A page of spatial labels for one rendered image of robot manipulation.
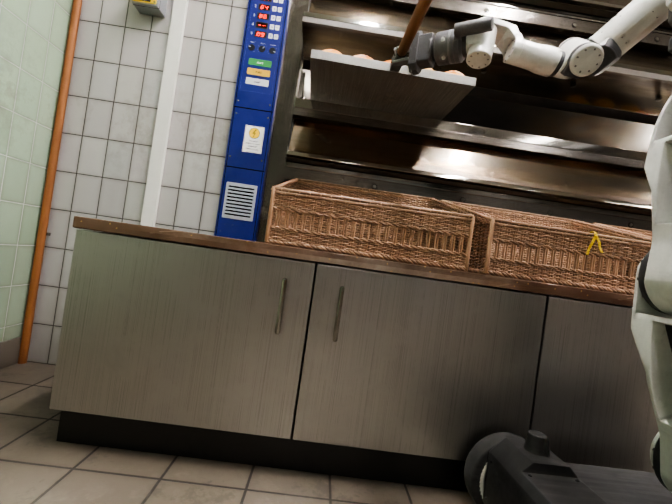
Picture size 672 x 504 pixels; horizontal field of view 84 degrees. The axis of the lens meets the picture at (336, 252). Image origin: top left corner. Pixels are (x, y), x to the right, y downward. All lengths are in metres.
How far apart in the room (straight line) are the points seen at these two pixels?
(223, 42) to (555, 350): 1.57
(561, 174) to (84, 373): 1.78
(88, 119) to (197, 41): 0.53
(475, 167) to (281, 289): 1.01
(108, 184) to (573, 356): 1.67
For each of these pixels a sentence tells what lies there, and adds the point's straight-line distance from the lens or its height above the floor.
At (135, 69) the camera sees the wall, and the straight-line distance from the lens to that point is 1.81.
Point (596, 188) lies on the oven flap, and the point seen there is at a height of 1.00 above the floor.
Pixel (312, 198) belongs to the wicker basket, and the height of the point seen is 0.72.
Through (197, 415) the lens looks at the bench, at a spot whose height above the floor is 0.13.
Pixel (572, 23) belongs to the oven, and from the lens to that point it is 2.04.
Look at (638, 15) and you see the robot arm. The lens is 1.30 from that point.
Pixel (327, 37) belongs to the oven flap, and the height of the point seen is 1.38.
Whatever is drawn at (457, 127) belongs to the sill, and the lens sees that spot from 1.66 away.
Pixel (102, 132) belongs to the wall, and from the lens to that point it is 1.78.
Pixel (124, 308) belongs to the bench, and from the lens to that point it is 1.06.
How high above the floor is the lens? 0.57
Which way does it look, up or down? 1 degrees up
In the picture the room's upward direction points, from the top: 8 degrees clockwise
